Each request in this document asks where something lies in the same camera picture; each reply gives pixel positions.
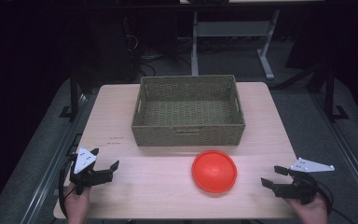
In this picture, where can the person's left hand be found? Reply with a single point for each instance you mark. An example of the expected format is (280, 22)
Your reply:
(77, 205)

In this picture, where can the red plastic disc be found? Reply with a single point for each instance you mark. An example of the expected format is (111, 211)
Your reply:
(214, 171)

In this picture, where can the white metal desk frame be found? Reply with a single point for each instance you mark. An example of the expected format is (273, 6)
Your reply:
(233, 29)

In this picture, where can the person's right hand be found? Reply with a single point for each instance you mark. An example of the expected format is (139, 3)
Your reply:
(312, 212)

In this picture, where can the green woven basket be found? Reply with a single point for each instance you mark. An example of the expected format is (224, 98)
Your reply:
(188, 135)

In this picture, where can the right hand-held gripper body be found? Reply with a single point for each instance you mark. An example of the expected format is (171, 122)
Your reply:
(301, 186)

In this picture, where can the black metal stand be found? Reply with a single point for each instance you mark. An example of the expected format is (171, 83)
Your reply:
(73, 96)
(330, 96)

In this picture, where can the aluminium rail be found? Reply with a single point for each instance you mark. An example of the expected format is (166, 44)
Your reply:
(348, 155)
(51, 174)

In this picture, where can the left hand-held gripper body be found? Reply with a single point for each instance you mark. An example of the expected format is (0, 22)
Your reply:
(88, 178)

